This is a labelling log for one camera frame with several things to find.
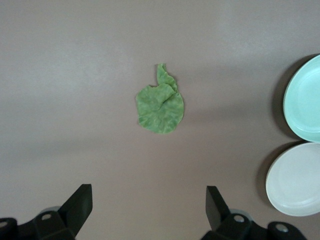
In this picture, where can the green lettuce leaf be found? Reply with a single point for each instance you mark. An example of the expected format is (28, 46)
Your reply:
(160, 112)

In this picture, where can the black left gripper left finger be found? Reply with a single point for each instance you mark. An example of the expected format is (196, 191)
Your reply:
(72, 212)

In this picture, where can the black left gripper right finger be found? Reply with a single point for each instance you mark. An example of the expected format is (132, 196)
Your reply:
(217, 215)

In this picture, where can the beige plate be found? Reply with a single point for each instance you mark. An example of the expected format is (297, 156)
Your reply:
(295, 182)

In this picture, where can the brown table mat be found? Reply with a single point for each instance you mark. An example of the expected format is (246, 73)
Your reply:
(100, 75)

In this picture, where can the pale green plate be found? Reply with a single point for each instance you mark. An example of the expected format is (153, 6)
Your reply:
(307, 100)

